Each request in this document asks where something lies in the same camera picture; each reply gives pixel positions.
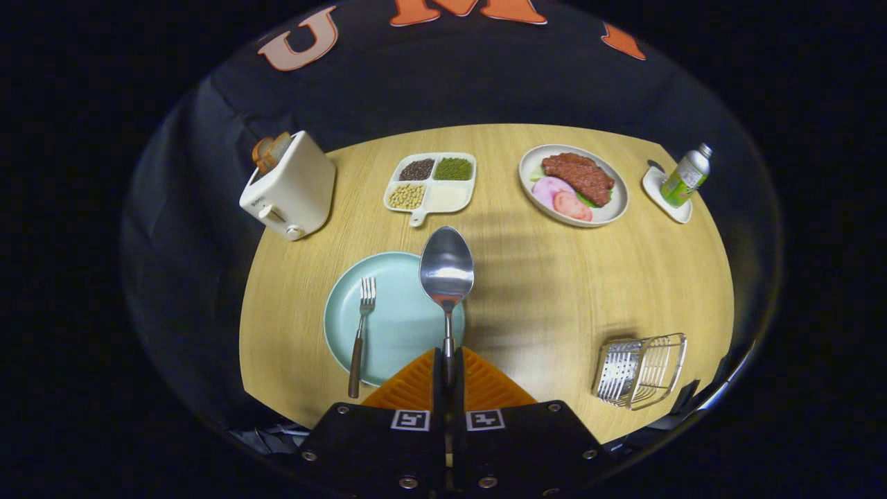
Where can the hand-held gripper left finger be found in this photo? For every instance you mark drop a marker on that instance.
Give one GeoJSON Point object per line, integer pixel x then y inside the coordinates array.
{"type": "Point", "coordinates": [438, 396]}

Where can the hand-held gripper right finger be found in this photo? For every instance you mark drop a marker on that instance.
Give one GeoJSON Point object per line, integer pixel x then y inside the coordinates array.
{"type": "Point", "coordinates": [459, 396]}

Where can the metal spoon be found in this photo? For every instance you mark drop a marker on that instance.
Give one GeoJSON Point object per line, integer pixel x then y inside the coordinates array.
{"type": "Point", "coordinates": [447, 267]}

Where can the light green round plate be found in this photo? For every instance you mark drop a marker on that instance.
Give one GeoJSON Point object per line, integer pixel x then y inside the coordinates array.
{"type": "Point", "coordinates": [398, 326]}

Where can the white rice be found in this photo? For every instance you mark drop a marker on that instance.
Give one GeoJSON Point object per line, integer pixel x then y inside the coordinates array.
{"type": "Point", "coordinates": [449, 197]}

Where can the yellow soybeans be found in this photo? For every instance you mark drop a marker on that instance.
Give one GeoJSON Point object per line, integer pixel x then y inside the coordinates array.
{"type": "Point", "coordinates": [407, 196]}

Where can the white divided tray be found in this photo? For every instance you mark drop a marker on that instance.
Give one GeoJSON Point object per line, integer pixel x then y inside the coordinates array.
{"type": "Point", "coordinates": [429, 181]}

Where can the red tomato slice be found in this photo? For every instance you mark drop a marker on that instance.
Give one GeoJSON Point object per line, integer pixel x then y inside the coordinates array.
{"type": "Point", "coordinates": [572, 206]}

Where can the pink ham slice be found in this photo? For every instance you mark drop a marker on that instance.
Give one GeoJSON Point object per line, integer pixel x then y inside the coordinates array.
{"type": "Point", "coordinates": [549, 190]}

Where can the green mung beans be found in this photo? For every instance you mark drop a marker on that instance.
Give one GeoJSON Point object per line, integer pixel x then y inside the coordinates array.
{"type": "Point", "coordinates": [454, 168]}

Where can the dark red beans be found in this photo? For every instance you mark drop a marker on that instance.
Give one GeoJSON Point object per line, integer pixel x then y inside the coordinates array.
{"type": "Point", "coordinates": [416, 169]}

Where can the green lettuce leaf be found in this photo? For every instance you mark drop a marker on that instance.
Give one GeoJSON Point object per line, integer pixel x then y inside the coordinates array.
{"type": "Point", "coordinates": [535, 173]}

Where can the white oval plate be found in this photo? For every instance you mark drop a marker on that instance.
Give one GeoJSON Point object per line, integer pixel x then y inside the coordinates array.
{"type": "Point", "coordinates": [617, 208]}

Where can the white toaster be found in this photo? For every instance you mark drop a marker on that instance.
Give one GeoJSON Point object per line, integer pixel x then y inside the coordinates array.
{"type": "Point", "coordinates": [298, 190]}

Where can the brown meat slab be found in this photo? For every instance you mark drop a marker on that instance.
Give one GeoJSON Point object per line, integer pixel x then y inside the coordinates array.
{"type": "Point", "coordinates": [578, 177]}

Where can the white square coaster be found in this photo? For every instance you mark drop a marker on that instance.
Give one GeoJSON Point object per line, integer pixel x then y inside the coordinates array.
{"type": "Point", "coordinates": [655, 188]}

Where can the light toast slice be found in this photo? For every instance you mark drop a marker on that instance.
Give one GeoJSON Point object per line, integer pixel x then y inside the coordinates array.
{"type": "Point", "coordinates": [280, 145]}

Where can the dark brown toast slice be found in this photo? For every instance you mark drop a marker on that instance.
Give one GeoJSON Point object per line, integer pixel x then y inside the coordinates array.
{"type": "Point", "coordinates": [262, 154]}

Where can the green label bottle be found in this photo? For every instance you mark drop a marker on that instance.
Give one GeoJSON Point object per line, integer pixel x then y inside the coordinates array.
{"type": "Point", "coordinates": [682, 179]}

